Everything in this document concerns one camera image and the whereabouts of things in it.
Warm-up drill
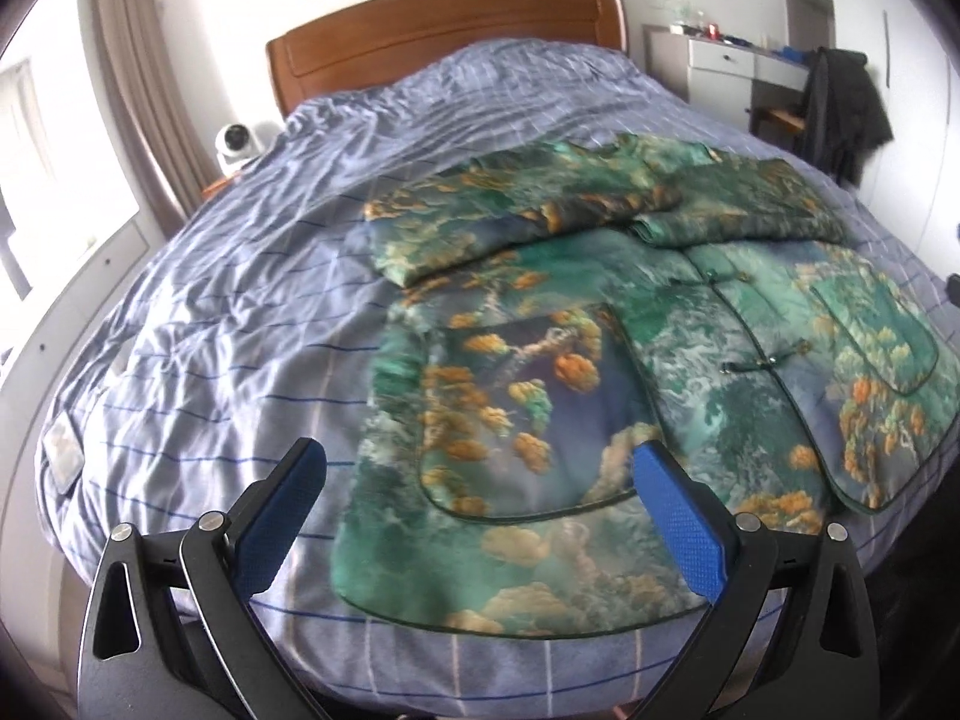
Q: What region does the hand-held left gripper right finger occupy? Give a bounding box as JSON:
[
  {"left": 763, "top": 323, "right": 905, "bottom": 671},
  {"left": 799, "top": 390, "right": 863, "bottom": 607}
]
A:
[{"left": 632, "top": 441, "right": 875, "bottom": 720}]

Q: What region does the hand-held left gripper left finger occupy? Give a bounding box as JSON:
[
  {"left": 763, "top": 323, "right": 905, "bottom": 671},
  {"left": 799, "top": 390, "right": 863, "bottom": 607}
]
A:
[{"left": 75, "top": 437, "right": 329, "bottom": 720}]

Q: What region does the green landscape print padded jacket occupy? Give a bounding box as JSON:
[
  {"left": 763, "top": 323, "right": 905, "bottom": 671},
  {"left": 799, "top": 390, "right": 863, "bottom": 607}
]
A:
[{"left": 330, "top": 131, "right": 960, "bottom": 642}]

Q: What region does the blue checked duvet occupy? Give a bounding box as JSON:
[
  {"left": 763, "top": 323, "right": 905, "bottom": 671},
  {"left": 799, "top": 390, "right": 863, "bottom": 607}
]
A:
[{"left": 34, "top": 37, "right": 960, "bottom": 720}]

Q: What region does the wooden chair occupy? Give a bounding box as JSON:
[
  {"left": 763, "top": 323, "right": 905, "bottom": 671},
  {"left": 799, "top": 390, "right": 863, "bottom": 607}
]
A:
[{"left": 746, "top": 105, "right": 811, "bottom": 142}]

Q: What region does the window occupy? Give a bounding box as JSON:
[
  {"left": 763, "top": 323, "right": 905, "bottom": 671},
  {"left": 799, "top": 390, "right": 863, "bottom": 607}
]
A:
[{"left": 0, "top": 67, "right": 46, "bottom": 301}]

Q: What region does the dark jacket on chair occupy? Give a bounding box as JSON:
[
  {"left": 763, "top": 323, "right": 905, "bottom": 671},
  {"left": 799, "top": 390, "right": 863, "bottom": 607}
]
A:
[{"left": 795, "top": 46, "right": 895, "bottom": 185}]

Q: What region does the brown curtain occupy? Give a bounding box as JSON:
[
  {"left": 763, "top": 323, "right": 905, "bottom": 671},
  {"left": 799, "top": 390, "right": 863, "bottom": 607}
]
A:
[{"left": 90, "top": 0, "right": 211, "bottom": 218}]

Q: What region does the white desk with drawers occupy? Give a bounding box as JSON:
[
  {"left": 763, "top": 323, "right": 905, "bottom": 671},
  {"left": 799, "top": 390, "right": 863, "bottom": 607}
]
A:
[{"left": 686, "top": 26, "right": 815, "bottom": 121}]

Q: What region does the white wardrobe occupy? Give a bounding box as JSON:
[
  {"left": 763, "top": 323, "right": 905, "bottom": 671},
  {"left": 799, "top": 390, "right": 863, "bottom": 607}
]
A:
[{"left": 780, "top": 0, "right": 960, "bottom": 278}]

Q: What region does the wooden headboard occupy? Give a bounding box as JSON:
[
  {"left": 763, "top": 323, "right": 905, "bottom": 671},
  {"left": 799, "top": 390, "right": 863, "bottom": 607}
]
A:
[{"left": 266, "top": 0, "right": 629, "bottom": 125}]

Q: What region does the white security camera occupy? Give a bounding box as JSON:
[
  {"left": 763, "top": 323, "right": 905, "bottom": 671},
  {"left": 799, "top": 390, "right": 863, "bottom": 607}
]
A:
[{"left": 214, "top": 120, "right": 275, "bottom": 177}]

